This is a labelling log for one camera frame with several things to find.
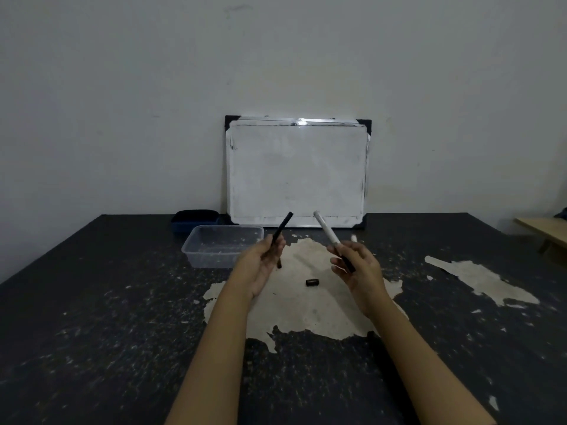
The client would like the person's right hand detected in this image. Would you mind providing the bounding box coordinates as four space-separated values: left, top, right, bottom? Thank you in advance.
327 240 392 319

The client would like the person's left hand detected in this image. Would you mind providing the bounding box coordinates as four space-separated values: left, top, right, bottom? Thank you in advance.
234 234 287 300

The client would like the white marker barrel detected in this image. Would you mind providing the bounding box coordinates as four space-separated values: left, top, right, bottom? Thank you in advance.
313 210 356 274

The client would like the black marker refill stick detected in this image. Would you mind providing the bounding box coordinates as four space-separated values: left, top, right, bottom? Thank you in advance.
271 211 295 269

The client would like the person's right forearm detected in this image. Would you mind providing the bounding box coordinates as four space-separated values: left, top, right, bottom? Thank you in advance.
369 298 498 425

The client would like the person's left forearm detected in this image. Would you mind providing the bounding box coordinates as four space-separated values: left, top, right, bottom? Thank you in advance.
164 281 254 425

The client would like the clear plastic container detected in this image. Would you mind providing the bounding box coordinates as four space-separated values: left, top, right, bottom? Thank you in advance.
181 225 265 269

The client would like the white whiteboard with black corners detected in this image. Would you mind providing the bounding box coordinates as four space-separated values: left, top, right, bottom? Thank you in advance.
224 115 373 230

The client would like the dark blue whiteboard eraser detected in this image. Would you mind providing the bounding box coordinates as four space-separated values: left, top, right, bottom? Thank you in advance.
171 210 221 237

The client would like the wooden bench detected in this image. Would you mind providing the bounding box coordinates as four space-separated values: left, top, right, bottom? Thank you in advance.
514 217 567 255

